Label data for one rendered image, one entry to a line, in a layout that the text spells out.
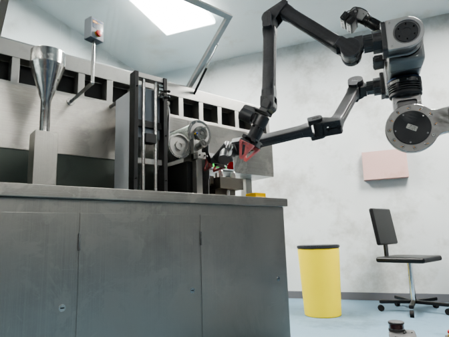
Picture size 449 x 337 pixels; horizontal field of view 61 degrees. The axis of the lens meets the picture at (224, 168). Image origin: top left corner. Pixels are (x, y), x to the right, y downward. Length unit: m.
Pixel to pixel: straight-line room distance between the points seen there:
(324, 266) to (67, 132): 2.47
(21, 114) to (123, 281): 0.97
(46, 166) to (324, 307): 2.70
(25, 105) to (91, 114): 0.31
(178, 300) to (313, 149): 3.50
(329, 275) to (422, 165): 1.76
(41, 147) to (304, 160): 3.56
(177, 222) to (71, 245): 0.41
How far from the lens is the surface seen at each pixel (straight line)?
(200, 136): 1.97
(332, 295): 3.67
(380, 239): 3.98
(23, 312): 1.34
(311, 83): 5.01
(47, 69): 1.80
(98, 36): 1.91
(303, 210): 4.70
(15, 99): 2.02
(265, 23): 1.74
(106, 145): 2.10
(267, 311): 1.87
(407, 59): 1.71
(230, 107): 2.65
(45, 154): 1.71
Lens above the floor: 0.72
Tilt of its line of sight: 10 degrees up
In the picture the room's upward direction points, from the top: 2 degrees counter-clockwise
